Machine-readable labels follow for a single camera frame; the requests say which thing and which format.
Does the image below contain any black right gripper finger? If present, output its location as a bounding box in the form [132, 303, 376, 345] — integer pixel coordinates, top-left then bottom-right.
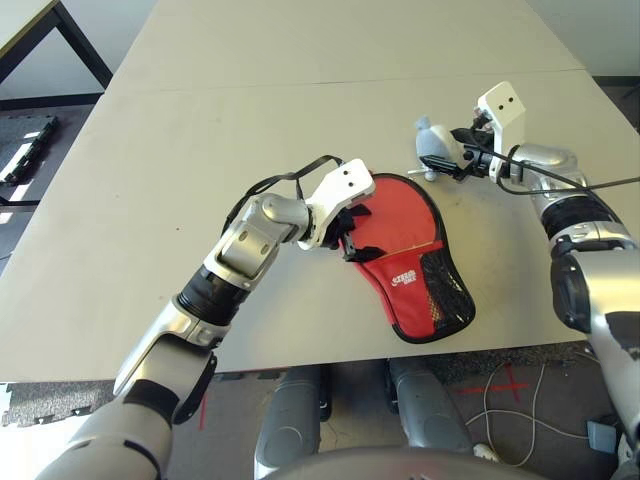
[419, 154, 466, 181]
[449, 128, 494, 147]

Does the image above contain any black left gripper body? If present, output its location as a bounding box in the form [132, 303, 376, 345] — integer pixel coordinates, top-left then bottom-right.
[324, 207, 361, 251]

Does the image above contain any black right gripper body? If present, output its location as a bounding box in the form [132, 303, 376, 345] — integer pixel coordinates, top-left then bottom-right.
[462, 142, 495, 179]

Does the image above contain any white grey plush toy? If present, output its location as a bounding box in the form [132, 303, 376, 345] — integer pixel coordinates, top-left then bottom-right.
[407, 115, 462, 182]

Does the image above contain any red black paddle case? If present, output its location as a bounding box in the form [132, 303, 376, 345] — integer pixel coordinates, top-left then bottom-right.
[344, 173, 476, 345]

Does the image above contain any dark speckled floor mat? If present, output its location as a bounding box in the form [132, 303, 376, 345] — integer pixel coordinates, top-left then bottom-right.
[424, 344, 594, 389]

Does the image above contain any grey right robot leg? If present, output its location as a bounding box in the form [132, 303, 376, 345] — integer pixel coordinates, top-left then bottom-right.
[388, 358, 475, 456]

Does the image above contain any grey robot leg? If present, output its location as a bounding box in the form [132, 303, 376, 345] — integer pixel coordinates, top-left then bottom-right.
[388, 358, 475, 456]
[253, 367, 322, 480]

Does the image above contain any grey left robot leg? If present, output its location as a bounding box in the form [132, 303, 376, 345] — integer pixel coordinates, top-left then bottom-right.
[253, 367, 322, 480]

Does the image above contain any red tape cross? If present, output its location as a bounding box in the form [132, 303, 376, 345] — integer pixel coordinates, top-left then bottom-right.
[457, 364, 531, 402]

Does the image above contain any grey robot torso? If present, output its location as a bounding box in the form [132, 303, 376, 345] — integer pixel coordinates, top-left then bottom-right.
[259, 446, 551, 480]

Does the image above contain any red tape corner line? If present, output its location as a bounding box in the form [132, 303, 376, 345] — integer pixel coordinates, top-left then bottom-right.
[198, 369, 287, 432]

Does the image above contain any grey power adapter box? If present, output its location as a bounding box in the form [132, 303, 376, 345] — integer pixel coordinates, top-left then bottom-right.
[585, 419, 620, 454]

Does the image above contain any black-framed side table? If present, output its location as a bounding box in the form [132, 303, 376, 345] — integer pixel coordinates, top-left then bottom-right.
[0, 0, 114, 111]

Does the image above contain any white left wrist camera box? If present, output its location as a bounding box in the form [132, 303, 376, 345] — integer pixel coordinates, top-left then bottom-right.
[298, 158, 377, 251]

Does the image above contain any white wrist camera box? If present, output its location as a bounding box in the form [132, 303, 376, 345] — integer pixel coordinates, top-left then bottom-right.
[298, 158, 377, 251]
[476, 82, 528, 189]

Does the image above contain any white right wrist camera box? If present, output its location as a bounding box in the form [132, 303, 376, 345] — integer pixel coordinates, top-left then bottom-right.
[476, 82, 528, 189]

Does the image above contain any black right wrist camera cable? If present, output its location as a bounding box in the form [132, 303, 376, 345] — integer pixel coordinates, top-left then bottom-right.
[492, 147, 640, 197]

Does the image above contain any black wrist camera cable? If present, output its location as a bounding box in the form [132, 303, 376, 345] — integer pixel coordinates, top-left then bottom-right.
[492, 147, 640, 197]
[243, 154, 346, 207]

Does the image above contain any black left wrist camera cable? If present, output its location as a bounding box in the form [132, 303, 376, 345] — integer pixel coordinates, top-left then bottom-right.
[243, 154, 346, 207]

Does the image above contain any white floor cable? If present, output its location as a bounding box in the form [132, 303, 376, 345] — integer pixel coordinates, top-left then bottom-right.
[467, 362, 592, 467]

